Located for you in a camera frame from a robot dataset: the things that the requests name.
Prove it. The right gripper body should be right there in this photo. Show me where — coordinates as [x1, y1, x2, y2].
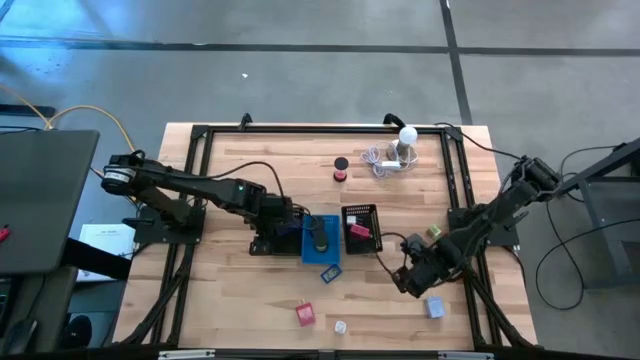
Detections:
[393, 234, 444, 300]

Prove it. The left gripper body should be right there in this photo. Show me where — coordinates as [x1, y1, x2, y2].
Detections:
[251, 195, 302, 242]

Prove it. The light blue charger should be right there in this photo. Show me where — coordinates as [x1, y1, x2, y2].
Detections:
[423, 295, 447, 320]

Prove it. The red charger with prongs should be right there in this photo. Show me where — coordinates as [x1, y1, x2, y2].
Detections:
[294, 301, 317, 328]

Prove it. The black slotted basket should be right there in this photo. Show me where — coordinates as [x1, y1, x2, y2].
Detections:
[248, 209, 304, 257]
[341, 203, 384, 256]

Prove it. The blue slotted basket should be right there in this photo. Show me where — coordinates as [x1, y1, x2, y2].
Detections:
[301, 213, 342, 266]

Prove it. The blue card packet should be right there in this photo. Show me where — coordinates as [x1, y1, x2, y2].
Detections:
[320, 263, 344, 285]

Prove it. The white light bulb lamp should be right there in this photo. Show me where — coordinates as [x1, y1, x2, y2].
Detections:
[386, 125, 419, 162]

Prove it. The white paper sheet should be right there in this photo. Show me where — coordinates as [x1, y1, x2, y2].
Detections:
[75, 223, 137, 284]

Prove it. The black side table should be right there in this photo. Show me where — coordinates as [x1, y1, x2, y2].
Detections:
[551, 137, 640, 291]

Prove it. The dark grey flat panel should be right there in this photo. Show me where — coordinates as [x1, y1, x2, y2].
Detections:
[0, 129, 100, 275]

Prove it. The flat black bar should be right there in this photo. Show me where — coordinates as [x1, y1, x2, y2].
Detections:
[0, 104, 56, 119]

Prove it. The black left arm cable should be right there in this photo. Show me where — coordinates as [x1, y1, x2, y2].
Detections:
[207, 160, 286, 201]

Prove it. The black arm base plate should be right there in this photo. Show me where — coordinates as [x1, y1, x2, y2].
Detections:
[448, 207, 521, 248]
[122, 204, 207, 245]

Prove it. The silver metal bracket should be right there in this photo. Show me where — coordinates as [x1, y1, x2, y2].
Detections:
[158, 349, 216, 360]
[438, 351, 495, 360]

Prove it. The black aluminium table frame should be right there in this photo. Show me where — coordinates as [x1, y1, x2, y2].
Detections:
[112, 122, 539, 351]

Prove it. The black floor cable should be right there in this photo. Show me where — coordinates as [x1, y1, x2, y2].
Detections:
[534, 144, 640, 312]

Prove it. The white coiled cable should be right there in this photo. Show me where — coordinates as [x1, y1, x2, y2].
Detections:
[360, 144, 420, 179]

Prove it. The yellow extension cable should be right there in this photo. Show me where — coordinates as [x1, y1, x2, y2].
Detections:
[0, 83, 137, 151]

